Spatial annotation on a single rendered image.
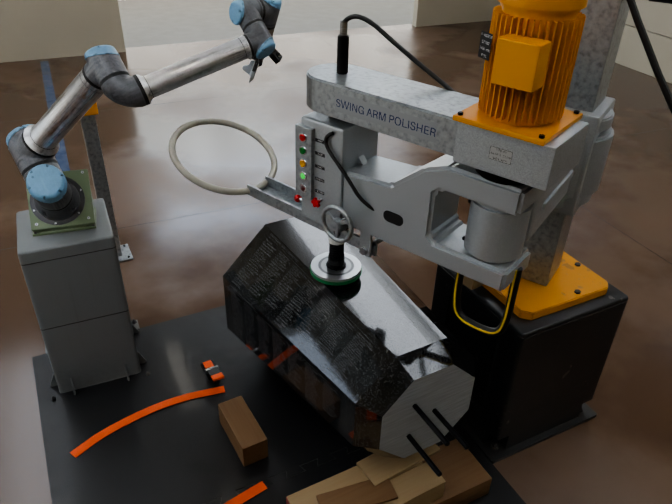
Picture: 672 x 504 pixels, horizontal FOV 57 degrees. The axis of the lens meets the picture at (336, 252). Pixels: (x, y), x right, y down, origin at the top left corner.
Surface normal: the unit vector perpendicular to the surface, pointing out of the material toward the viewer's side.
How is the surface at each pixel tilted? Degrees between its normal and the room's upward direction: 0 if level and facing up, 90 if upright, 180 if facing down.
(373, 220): 90
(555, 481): 0
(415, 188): 90
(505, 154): 90
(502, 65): 90
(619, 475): 0
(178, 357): 0
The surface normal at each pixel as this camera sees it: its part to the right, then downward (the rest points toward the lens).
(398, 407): 0.48, 0.49
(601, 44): -0.55, 0.44
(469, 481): 0.03, -0.84
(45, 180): 0.28, -0.13
